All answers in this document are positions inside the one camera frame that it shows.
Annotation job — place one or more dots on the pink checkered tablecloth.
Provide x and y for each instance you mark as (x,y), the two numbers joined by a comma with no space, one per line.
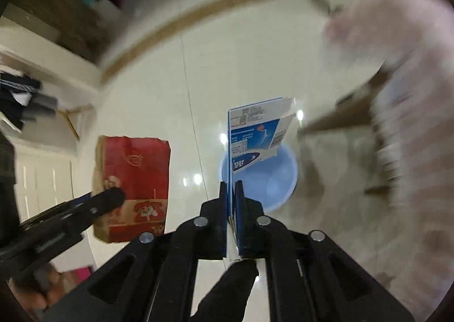
(413,39)

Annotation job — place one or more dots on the blue plastic trash bucket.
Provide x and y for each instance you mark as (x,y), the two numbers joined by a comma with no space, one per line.
(268,175)

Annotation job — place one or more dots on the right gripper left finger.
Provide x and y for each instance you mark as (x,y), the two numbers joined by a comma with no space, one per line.
(151,279)

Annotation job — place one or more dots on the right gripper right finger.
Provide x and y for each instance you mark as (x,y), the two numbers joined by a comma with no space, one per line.
(309,277)

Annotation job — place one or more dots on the blue white paper carton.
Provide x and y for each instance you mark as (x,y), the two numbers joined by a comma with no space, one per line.
(257,124)

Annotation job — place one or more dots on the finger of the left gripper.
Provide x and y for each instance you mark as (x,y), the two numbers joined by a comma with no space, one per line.
(103,203)

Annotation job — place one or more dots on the person's left hand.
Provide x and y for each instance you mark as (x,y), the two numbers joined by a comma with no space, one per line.
(41,289)

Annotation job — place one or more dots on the red cardboard gift box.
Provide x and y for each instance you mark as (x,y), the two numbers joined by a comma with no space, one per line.
(140,167)

